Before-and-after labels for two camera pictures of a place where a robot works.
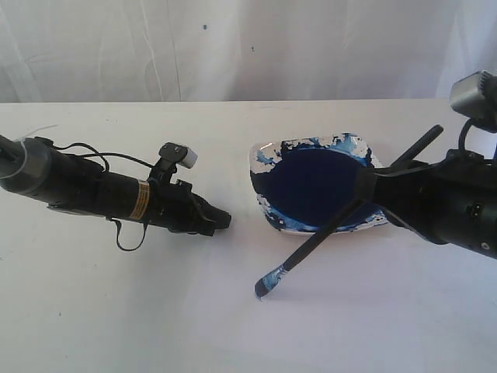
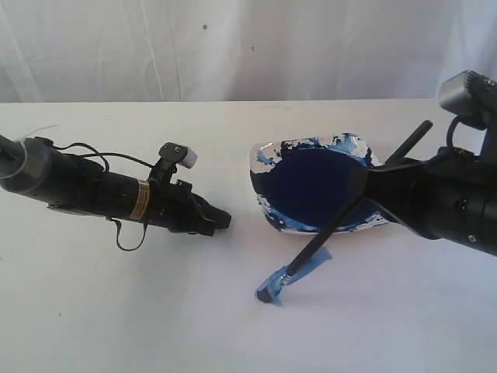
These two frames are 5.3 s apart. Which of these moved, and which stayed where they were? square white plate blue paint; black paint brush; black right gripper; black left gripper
Moved: black paint brush
Stayed: black right gripper; black left gripper; square white plate blue paint
